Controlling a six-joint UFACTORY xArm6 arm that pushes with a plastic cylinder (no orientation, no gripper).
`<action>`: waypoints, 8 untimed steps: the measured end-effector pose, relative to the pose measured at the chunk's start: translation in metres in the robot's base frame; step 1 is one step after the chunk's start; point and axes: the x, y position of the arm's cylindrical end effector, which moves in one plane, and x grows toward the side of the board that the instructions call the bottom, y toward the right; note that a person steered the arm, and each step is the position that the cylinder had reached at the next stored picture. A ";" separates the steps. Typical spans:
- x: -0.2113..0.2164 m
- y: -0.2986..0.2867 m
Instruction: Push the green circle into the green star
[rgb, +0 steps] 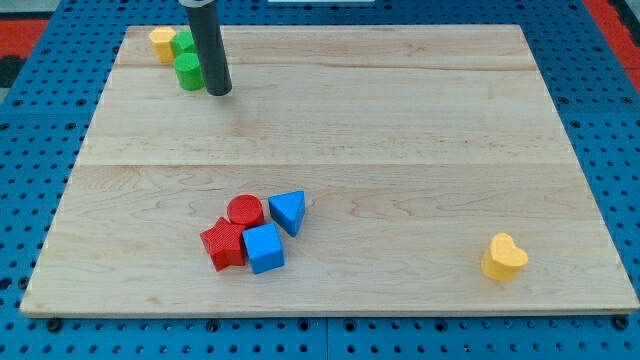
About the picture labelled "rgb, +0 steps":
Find green circle block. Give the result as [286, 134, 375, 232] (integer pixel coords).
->
[174, 53, 204, 91]

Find red circle block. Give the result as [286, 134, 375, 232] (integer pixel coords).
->
[227, 194, 264, 228]

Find red star block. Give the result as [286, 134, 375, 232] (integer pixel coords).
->
[200, 217, 246, 271]

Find green star block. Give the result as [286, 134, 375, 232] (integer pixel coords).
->
[170, 30, 196, 57]

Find wooden board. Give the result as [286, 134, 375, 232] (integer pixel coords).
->
[20, 25, 639, 319]

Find blue triangle block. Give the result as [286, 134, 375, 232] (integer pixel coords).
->
[268, 190, 306, 237]

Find blue cube block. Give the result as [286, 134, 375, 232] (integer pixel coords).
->
[242, 223, 285, 274]

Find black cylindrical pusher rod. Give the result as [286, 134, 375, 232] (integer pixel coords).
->
[179, 0, 232, 96]

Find yellow heart block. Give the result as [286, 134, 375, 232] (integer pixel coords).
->
[481, 233, 529, 282]

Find yellow hexagon block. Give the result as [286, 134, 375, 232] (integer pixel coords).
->
[149, 26, 177, 63]

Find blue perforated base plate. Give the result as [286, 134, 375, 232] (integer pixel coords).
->
[1, 0, 639, 359]

